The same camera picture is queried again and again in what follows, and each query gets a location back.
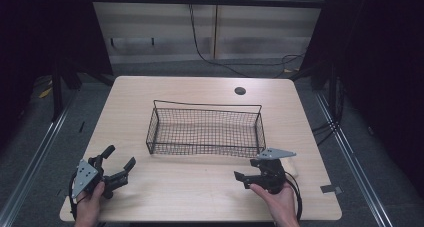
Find person's left hand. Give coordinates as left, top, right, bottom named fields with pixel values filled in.
left=73, top=181, right=106, bottom=227

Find black horizontal frame bar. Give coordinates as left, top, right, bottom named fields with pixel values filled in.
left=89, top=0, right=327, bottom=9

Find black wire mesh basket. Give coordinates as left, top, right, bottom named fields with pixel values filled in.
left=145, top=99, right=267, bottom=159

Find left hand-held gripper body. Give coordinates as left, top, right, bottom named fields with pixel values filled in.
left=71, top=154, right=130, bottom=200

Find grey tape piece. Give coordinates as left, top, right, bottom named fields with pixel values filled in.
left=320, top=184, right=344, bottom=195

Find yellow floor tape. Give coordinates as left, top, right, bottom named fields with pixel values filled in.
left=37, top=86, right=54, bottom=100

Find dark curtain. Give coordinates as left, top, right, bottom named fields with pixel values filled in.
left=0, top=0, right=114, bottom=155
left=296, top=0, right=424, bottom=191

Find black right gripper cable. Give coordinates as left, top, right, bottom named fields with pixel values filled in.
left=284, top=171, right=303, bottom=222

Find black metal stand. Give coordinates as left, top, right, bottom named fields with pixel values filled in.
left=50, top=65, right=65, bottom=123

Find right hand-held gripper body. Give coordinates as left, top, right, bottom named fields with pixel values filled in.
left=248, top=147, right=297, bottom=195

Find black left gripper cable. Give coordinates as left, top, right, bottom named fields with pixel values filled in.
left=67, top=171, right=81, bottom=221

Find metal floor rail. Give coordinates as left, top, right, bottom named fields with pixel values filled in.
left=314, top=90, right=398, bottom=227
left=0, top=93, right=78, bottom=227

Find black wall cable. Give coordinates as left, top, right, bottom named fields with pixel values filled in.
left=187, top=3, right=305, bottom=79

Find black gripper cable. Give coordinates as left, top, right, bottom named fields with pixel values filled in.
left=67, top=171, right=81, bottom=221
left=284, top=171, right=303, bottom=222

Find person's right hand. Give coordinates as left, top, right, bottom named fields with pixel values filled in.
left=249, top=182, right=301, bottom=227

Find black floor cables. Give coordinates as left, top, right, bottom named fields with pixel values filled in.
left=310, top=75, right=346, bottom=147

